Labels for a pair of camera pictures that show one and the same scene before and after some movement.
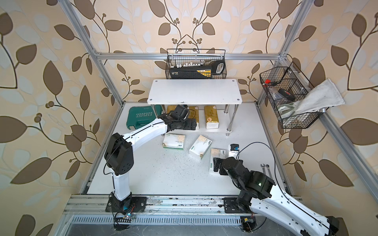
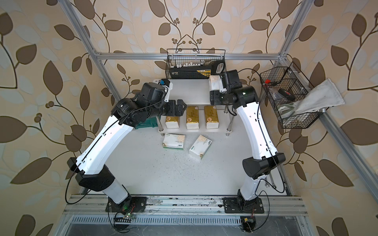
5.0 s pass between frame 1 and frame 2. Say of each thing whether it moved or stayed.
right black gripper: moved
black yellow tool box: stayed
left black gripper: moved
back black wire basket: stayed
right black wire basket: stayed
